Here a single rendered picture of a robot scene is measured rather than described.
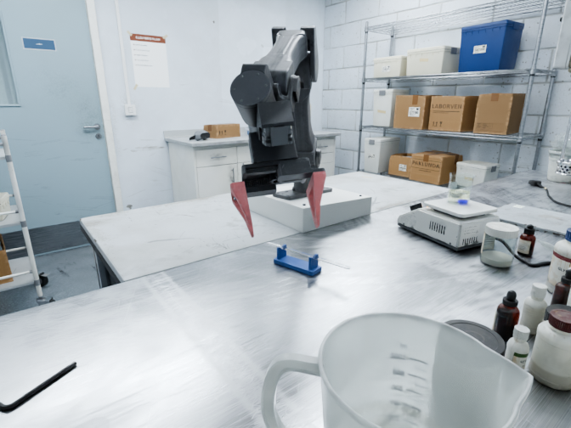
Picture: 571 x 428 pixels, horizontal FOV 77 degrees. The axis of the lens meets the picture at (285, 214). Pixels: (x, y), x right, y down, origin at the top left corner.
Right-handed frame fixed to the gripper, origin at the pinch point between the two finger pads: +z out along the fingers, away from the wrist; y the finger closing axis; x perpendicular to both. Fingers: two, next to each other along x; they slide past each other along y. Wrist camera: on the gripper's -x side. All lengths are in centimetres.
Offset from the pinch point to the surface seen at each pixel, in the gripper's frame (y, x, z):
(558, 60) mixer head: 77, 14, -36
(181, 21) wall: -27, 201, -262
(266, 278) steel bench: -2.5, 18.8, 4.1
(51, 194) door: -147, 235, -124
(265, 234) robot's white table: 0.4, 37.4, -9.7
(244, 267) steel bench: -6.3, 22.7, 0.7
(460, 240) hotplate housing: 41.3, 22.5, 2.3
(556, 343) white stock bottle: 26.6, -10.0, 21.3
